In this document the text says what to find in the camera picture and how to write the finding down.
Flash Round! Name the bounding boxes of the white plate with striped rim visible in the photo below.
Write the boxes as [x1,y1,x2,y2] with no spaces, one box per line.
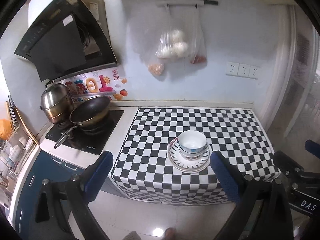
[167,138,212,174]

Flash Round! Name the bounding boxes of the white bowl with blue pattern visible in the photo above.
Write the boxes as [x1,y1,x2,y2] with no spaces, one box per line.
[177,131,207,160]

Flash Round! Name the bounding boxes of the blue kitchen cabinet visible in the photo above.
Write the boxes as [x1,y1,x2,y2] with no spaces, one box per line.
[14,150,84,239]

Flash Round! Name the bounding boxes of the black induction cooktop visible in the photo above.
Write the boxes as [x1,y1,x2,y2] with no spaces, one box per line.
[40,109,125,158]

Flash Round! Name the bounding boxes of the dish drying rack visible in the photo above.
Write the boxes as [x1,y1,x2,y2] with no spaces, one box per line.
[1,96,39,210]

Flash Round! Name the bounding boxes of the black frying pan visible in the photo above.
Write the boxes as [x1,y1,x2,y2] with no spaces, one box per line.
[54,96,111,149]

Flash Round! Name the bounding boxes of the stainless steel stock pot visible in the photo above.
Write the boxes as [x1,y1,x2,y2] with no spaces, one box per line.
[40,81,74,124]

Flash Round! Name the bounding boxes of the black range hood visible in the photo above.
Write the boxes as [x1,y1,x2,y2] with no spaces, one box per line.
[15,0,118,81]

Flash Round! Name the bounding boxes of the plastic bag with orange food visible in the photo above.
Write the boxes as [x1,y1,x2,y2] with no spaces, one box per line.
[140,50,164,76]

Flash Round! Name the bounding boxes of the plastic bag with red food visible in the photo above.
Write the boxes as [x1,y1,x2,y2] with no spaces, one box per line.
[189,6,207,64]

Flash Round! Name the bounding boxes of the plastic bag with white buns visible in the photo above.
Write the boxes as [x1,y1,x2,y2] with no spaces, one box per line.
[156,5,189,61]

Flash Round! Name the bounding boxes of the colourful wall stickers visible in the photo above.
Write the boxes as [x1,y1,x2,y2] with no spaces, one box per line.
[60,66,129,103]

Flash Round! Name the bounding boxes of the white wall socket panel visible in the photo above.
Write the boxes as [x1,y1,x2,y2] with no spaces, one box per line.
[226,62,260,80]

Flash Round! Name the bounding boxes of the white wall hook rail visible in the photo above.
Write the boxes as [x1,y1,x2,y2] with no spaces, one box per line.
[156,0,219,8]

